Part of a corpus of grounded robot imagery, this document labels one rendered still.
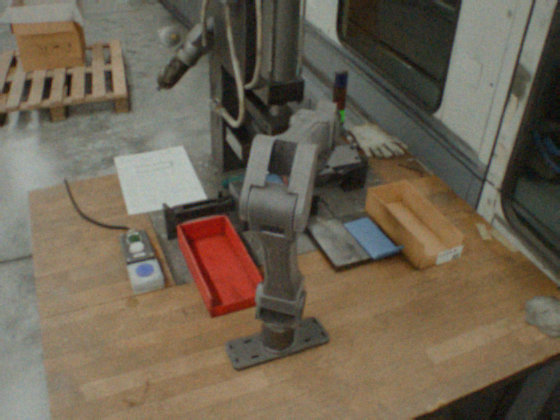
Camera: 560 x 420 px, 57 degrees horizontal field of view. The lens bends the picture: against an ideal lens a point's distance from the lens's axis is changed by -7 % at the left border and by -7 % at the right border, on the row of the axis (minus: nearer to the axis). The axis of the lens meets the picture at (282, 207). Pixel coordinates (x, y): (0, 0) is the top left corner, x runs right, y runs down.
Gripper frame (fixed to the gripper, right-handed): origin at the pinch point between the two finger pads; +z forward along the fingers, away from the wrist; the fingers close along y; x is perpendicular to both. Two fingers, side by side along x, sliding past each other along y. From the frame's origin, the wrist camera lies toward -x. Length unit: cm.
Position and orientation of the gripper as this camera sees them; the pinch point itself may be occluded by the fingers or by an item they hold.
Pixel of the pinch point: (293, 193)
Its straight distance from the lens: 120.9
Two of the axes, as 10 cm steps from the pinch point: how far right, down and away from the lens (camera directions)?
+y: -3.2, -8.8, 3.6
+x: -9.2, 1.9, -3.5
